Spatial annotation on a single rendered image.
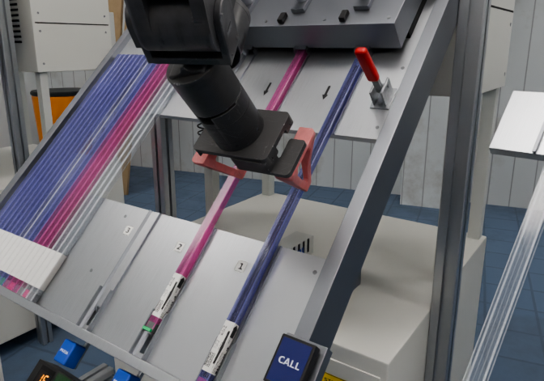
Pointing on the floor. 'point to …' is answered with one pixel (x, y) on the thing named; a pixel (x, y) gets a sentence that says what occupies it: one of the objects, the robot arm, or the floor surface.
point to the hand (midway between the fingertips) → (272, 177)
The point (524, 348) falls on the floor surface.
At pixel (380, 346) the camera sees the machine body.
